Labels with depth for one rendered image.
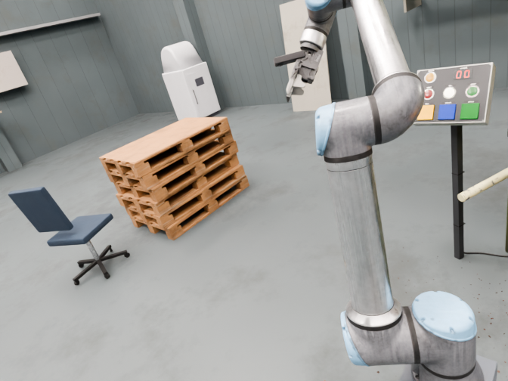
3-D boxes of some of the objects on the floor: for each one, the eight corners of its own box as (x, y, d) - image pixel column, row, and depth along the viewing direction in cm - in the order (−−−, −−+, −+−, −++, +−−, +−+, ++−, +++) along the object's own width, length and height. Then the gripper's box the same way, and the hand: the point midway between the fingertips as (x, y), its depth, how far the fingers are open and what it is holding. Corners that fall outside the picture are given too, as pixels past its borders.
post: (459, 260, 228) (456, 91, 182) (453, 257, 231) (449, 90, 186) (464, 257, 229) (462, 88, 184) (458, 254, 232) (455, 88, 187)
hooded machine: (223, 112, 795) (200, 36, 728) (200, 123, 751) (174, 44, 685) (199, 113, 846) (177, 42, 780) (178, 124, 803) (151, 51, 736)
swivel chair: (109, 246, 368) (66, 163, 329) (139, 255, 336) (95, 165, 297) (60, 280, 332) (4, 193, 293) (88, 295, 300) (31, 198, 261)
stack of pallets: (206, 178, 466) (184, 116, 431) (251, 185, 411) (230, 115, 376) (128, 227, 397) (95, 158, 361) (169, 243, 341) (135, 163, 306)
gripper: (326, 42, 121) (305, 99, 123) (320, 60, 141) (302, 108, 143) (302, 34, 122) (281, 91, 124) (300, 53, 141) (282, 101, 143)
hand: (285, 98), depth 133 cm, fingers open, 14 cm apart
